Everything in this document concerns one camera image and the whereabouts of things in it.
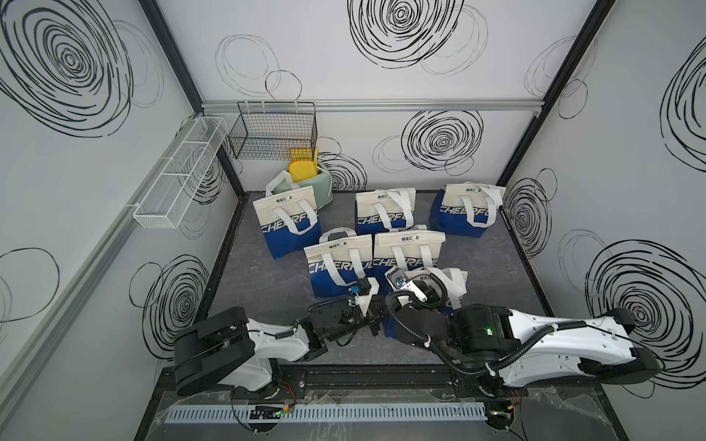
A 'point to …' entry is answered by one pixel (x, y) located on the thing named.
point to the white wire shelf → (168, 200)
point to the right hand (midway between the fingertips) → (398, 293)
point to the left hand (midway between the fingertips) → (398, 301)
